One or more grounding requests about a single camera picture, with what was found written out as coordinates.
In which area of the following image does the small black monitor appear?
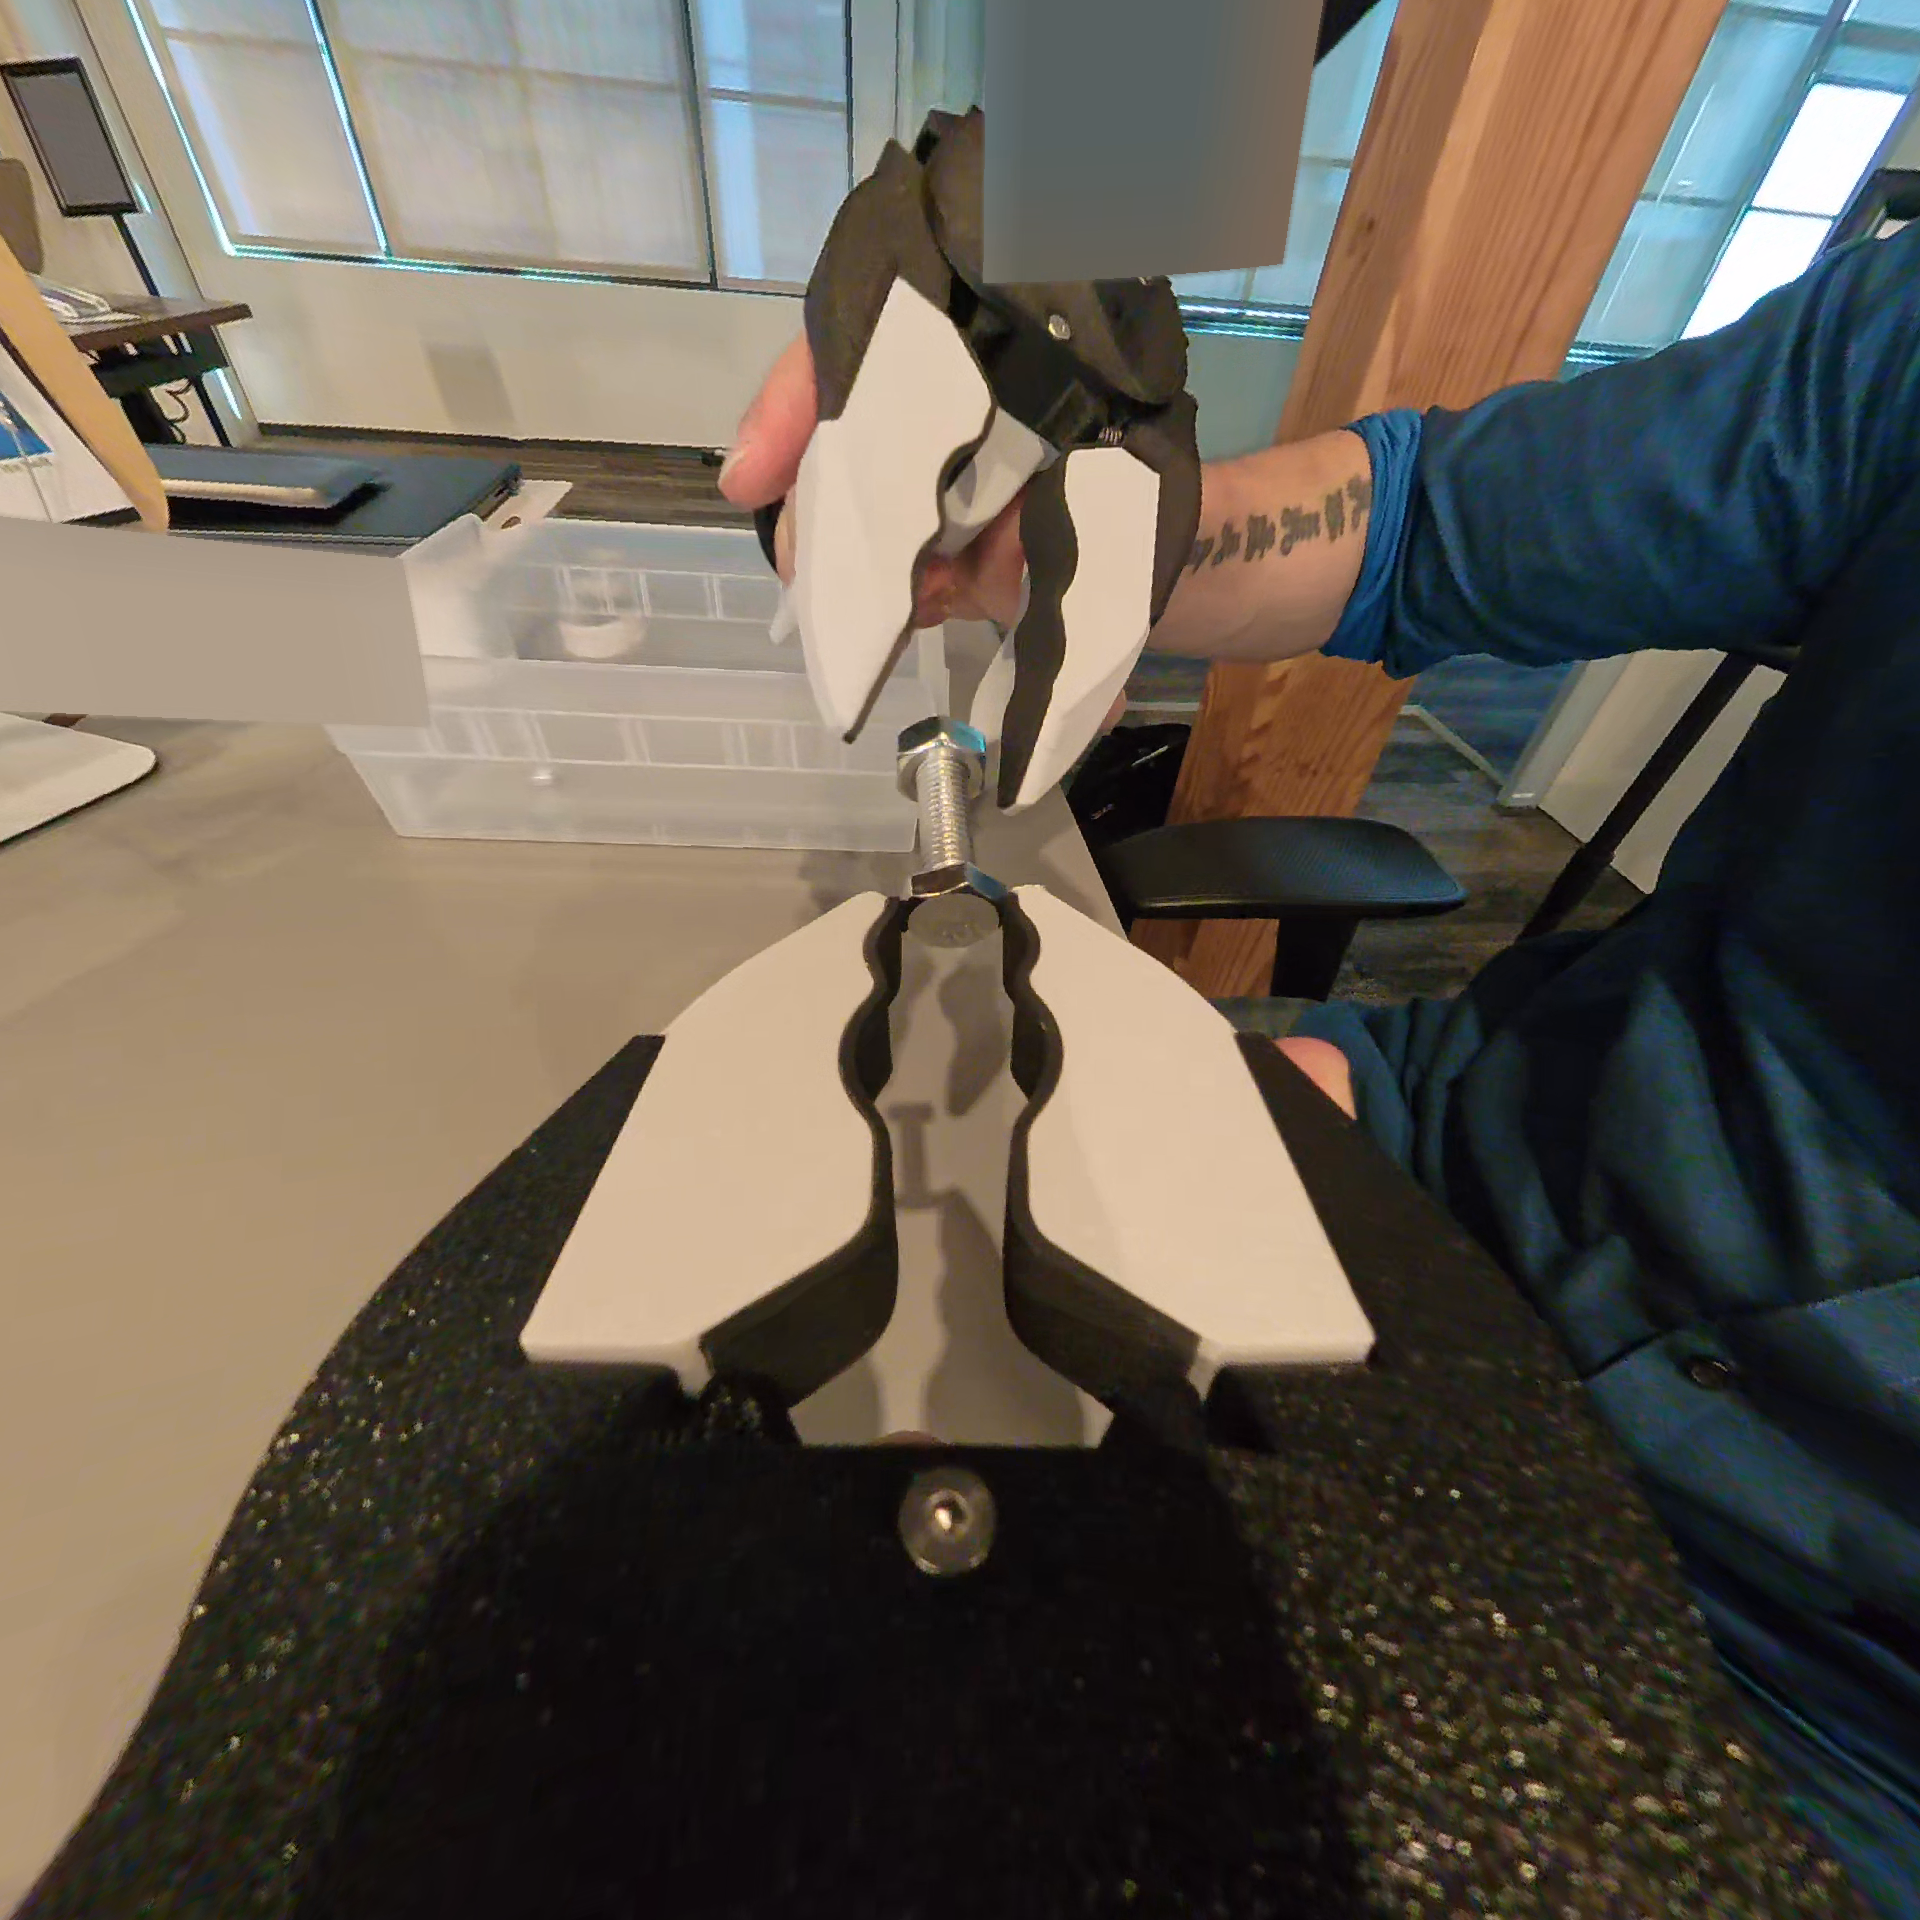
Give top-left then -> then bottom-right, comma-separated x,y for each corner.
0,57 -> 162,302

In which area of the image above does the silver laptop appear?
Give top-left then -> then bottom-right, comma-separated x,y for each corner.
157,462 -> 379,512

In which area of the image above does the window with white blind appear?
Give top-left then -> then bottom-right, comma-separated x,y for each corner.
141,0 -> 980,293

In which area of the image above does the person's right forearm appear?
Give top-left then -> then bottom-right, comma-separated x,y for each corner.
1155,423 -> 1377,665

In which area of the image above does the person's black office chair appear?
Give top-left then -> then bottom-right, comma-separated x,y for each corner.
1100,645 -> 1801,1000

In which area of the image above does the long brown desk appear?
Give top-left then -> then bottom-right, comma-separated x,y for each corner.
67,297 -> 253,448

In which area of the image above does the clear plastic bin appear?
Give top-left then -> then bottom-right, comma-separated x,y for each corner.
326,517 -> 941,857

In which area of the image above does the person's right hand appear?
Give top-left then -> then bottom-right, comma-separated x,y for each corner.
721,335 -> 1039,628

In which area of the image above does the person's blue shirt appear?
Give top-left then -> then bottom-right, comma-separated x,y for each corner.
1318,223 -> 1920,1906

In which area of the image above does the printed instruction sheet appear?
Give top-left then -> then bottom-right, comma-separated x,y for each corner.
0,352 -> 116,521

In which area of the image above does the light wooden support post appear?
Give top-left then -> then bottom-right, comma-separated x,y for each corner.
1161,0 -> 1731,994

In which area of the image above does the black bag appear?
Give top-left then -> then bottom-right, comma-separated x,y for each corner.
1071,724 -> 1198,876

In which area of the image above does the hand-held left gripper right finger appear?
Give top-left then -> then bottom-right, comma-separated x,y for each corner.
998,888 -> 1377,1389

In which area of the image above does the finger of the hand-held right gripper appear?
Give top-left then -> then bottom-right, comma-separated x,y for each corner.
783,280 -> 998,746
966,448 -> 1163,815

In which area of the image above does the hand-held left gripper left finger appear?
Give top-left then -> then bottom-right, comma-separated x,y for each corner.
518,888 -> 905,1382

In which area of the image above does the steel hex bolt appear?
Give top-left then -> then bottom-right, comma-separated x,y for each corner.
902,772 -> 1011,950

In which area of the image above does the person's left hand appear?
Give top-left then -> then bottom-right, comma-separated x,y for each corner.
1270,1034 -> 1359,1119

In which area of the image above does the black flat box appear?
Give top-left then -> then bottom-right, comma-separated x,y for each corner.
141,448 -> 523,545

